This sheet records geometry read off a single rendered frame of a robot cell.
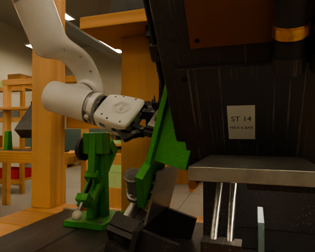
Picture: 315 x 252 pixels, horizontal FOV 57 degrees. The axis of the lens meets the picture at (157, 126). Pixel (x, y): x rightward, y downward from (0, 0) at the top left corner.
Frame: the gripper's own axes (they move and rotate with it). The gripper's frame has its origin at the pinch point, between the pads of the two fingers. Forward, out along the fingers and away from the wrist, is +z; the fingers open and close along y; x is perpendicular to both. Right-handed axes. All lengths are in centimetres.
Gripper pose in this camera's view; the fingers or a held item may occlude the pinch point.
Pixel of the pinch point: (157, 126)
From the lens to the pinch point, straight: 68.9
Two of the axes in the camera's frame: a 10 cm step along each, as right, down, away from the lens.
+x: 0.5, 6.9, 7.2
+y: 4.0, -6.7, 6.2
